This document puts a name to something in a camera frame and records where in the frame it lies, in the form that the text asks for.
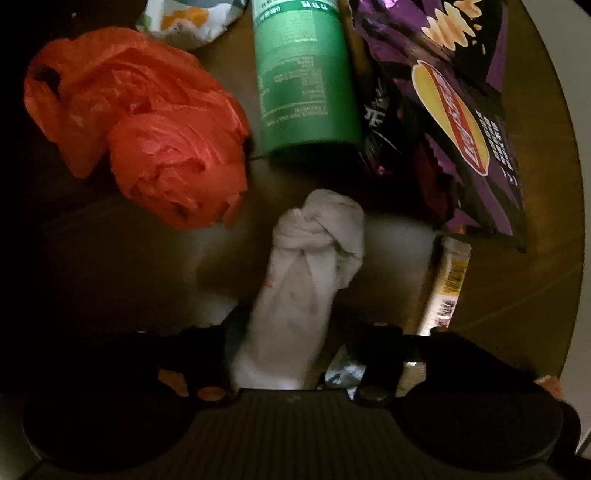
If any white sock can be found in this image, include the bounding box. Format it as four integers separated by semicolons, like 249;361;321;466
228;189;365;391

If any crumpled white wrapper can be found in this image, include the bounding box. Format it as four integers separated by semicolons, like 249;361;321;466
136;0;247;49

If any white snack box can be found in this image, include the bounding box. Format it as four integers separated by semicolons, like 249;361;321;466
406;235;472;365

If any red plastic bag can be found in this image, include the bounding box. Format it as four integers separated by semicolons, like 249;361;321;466
23;27;251;232

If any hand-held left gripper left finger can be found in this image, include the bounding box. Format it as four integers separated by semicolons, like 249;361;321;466
83;305;252;409

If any green can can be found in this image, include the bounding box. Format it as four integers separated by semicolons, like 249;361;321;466
252;0;363;160

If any purple chip bag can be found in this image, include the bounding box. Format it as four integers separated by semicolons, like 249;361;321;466
339;0;529;252

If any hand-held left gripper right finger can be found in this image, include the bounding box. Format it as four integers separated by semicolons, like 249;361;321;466
342;323;541;409

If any crumpled silver wrapper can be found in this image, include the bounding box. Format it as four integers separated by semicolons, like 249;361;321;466
323;346;370;393

